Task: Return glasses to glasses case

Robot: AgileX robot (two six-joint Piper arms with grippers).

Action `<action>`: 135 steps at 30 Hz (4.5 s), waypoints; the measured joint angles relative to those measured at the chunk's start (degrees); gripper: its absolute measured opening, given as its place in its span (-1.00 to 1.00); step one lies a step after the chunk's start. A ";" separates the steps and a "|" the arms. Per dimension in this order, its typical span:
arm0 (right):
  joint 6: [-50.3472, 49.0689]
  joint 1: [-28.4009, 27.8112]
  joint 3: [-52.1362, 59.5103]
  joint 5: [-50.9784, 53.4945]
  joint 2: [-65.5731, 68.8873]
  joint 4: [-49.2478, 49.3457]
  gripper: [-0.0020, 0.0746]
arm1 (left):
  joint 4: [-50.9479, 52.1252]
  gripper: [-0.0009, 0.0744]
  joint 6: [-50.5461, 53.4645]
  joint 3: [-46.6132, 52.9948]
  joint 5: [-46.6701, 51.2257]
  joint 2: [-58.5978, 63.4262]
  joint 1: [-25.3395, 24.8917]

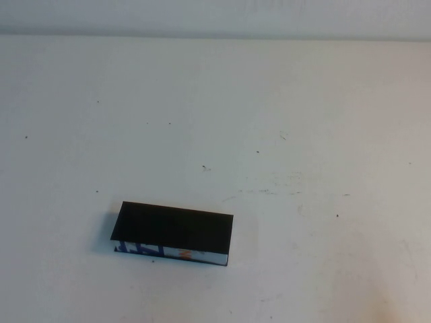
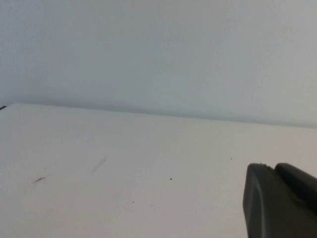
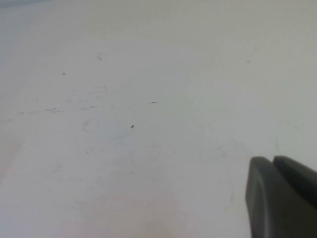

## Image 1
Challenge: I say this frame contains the black printed glasses case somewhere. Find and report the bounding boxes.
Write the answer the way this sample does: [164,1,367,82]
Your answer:
[109,201,235,267]

